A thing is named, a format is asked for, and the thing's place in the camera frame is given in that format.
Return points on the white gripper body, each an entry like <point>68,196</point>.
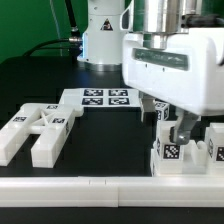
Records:
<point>188,74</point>

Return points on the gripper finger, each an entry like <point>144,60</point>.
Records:
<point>147,105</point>
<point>180,133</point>

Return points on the white chair seat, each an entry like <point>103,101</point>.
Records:
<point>194,160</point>

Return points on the white chair back frame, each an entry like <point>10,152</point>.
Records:
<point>51,122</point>

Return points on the white marker base plate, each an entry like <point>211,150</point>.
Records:
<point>101,97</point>

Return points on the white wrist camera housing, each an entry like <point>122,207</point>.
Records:
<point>127,18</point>

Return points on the white front fence rail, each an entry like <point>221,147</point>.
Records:
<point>111,192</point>

